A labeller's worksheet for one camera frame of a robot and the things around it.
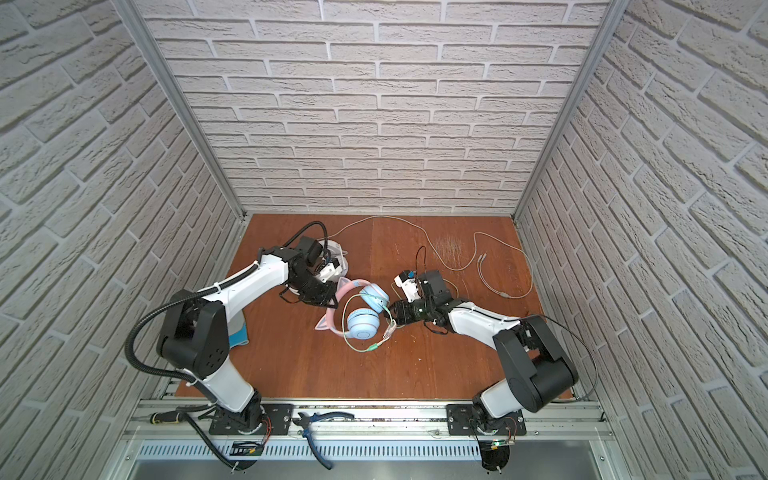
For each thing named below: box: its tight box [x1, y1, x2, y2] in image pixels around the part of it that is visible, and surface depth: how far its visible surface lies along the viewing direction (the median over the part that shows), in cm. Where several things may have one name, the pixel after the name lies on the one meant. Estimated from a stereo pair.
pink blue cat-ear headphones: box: [315, 277, 390, 340], surface depth 77 cm
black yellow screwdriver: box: [150, 410, 183, 425], surface depth 74 cm
